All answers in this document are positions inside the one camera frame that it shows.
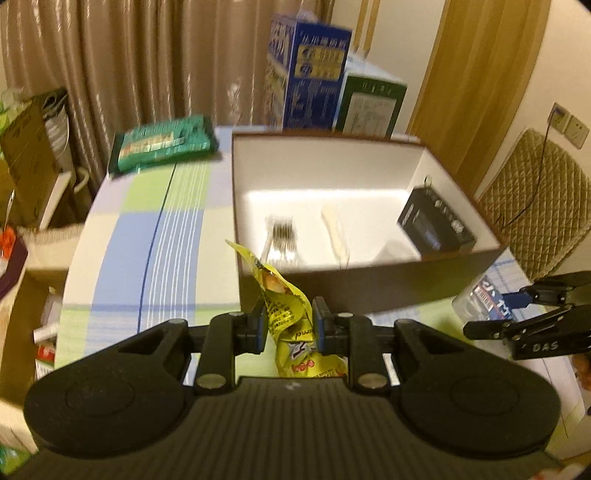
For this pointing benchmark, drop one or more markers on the blue milk carton box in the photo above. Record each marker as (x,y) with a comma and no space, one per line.
(314,69)

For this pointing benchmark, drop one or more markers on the white toothbrush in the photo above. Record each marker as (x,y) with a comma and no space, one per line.
(334,226)

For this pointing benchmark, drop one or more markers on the green white carton box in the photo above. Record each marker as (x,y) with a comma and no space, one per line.
(369,101)

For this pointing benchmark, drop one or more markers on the stack of white bowls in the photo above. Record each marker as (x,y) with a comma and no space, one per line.
(57,129)

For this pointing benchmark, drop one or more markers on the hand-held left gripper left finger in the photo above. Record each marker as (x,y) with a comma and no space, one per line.
(264,323)

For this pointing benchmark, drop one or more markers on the green wet wipes pack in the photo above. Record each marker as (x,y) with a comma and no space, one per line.
(161,141)

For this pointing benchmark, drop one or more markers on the maroon box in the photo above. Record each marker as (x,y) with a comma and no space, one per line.
(11,272)

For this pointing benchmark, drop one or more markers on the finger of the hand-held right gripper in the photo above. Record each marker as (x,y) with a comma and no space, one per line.
(485,330)
(549,291)

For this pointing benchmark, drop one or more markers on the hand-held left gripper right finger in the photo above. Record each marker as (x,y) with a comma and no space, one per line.
(318,323)

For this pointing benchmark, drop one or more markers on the white wall socket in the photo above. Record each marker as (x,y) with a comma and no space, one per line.
(559,116)
(579,131)

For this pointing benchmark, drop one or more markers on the beige curtain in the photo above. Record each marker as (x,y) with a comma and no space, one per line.
(138,55)

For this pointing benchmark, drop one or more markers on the black product box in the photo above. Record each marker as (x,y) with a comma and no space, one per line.
(434,221)

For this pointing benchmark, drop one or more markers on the tall open cardboard box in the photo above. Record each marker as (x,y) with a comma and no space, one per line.
(27,147)

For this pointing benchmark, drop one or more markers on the plaid cloth covered desktop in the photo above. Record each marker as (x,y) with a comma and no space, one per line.
(184,258)

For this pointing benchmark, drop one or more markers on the brown storage box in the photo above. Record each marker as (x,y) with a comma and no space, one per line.
(392,290)

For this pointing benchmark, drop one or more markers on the cotton swab pack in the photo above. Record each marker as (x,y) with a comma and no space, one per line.
(281,235)

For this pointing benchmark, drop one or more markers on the golden curtain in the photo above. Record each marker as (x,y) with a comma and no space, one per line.
(475,69)

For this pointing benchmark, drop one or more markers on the white board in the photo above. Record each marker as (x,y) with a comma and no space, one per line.
(57,198)

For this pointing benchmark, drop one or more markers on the yellow snack pouch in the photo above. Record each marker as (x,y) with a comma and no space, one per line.
(286,304)

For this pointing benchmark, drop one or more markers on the blue label floss box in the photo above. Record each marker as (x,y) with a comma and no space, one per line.
(485,295)

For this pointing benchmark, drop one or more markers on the chair with quilted cushion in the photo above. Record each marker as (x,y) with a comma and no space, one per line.
(545,203)

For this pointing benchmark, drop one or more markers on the orange small item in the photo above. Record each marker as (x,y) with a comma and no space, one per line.
(7,237)

